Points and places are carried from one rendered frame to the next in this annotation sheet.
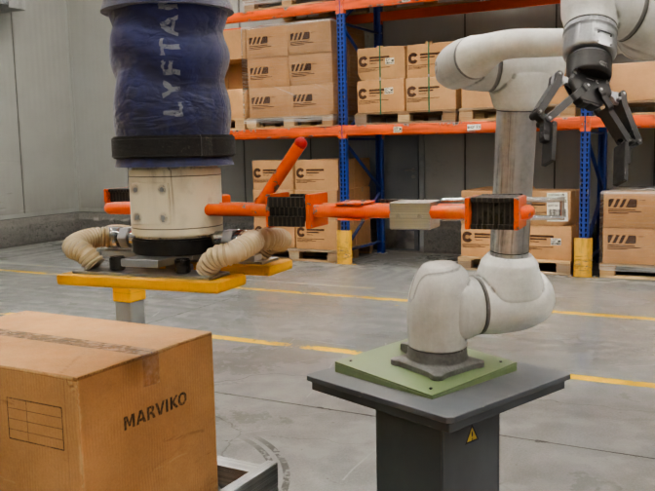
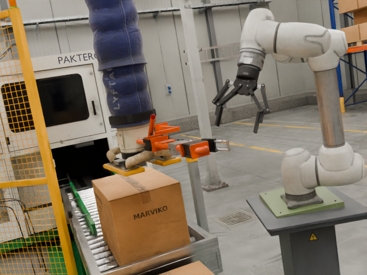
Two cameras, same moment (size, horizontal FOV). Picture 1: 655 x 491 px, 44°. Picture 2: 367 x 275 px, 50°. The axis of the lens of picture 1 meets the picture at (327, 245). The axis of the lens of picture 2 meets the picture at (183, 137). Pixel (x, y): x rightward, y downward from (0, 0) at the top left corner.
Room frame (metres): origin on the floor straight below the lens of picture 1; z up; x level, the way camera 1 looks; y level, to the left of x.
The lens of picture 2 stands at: (0.19, -1.13, 1.49)
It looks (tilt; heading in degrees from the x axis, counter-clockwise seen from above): 8 degrees down; 40
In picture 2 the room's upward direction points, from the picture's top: 10 degrees counter-clockwise
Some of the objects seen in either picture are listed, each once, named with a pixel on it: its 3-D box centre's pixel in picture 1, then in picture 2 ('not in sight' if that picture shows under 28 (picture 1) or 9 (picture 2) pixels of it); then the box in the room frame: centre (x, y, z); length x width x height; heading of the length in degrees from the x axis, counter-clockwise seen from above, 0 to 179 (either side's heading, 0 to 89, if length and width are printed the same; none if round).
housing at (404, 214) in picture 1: (414, 214); (179, 147); (1.32, -0.15, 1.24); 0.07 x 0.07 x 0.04; 67
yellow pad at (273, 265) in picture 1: (206, 256); (157, 155); (1.59, 0.24, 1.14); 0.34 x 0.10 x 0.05; 67
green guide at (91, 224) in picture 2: not in sight; (75, 203); (2.05, 1.77, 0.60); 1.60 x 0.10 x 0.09; 61
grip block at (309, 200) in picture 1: (296, 209); (156, 142); (1.41, 0.05, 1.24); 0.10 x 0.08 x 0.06; 157
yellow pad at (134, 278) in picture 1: (149, 271); (122, 164); (1.42, 0.32, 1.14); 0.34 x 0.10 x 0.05; 67
